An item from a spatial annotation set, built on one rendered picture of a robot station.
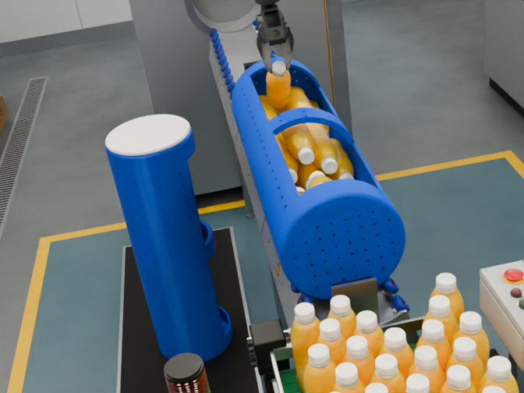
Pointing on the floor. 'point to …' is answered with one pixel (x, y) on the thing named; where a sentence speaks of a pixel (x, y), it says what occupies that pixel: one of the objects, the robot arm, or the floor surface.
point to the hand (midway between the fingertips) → (278, 68)
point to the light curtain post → (338, 61)
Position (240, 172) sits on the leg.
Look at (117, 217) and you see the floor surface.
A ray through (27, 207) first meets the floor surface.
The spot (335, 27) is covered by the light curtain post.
